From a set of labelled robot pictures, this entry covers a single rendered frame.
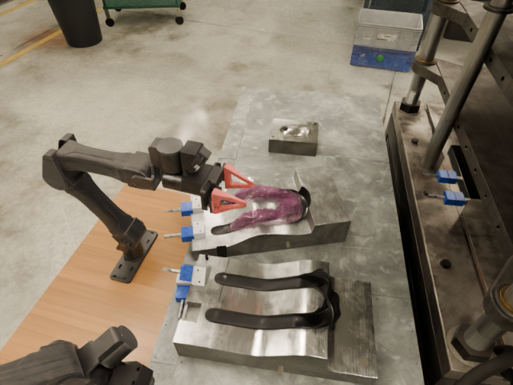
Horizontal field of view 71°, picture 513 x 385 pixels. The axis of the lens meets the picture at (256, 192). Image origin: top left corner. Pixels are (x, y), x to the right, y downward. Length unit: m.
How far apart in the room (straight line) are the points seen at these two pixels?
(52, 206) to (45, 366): 2.03
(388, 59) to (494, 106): 2.50
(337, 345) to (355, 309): 0.11
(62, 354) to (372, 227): 0.97
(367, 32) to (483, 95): 2.39
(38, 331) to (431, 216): 1.31
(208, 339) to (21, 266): 1.70
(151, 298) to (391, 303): 0.70
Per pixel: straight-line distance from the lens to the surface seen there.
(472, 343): 1.15
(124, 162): 0.89
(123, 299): 1.18
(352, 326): 1.04
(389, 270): 1.23
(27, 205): 2.84
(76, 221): 2.58
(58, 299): 1.25
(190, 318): 1.03
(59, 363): 0.78
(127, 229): 1.11
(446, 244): 1.39
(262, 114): 1.76
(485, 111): 1.59
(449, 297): 1.27
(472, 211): 1.36
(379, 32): 3.95
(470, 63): 1.41
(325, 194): 1.23
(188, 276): 1.04
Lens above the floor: 1.78
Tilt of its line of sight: 46 degrees down
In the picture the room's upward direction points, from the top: straight up
